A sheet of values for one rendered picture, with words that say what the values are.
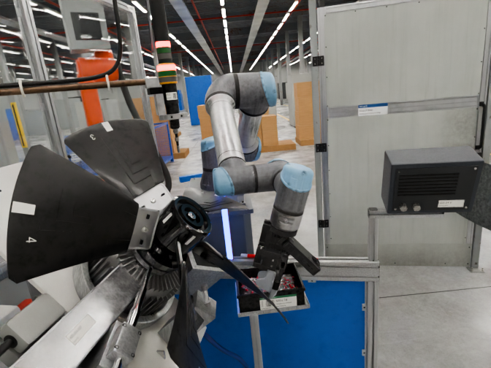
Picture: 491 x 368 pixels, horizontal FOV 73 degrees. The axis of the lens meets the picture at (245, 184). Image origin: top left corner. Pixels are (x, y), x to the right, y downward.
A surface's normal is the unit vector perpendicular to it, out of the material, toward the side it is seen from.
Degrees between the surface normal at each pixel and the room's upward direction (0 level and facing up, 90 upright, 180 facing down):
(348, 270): 90
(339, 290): 90
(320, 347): 90
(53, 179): 74
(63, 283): 50
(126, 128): 44
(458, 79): 90
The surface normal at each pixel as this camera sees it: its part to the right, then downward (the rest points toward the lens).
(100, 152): 0.32, -0.41
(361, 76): -0.18, 0.28
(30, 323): 0.69, -0.65
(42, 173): 0.77, -0.25
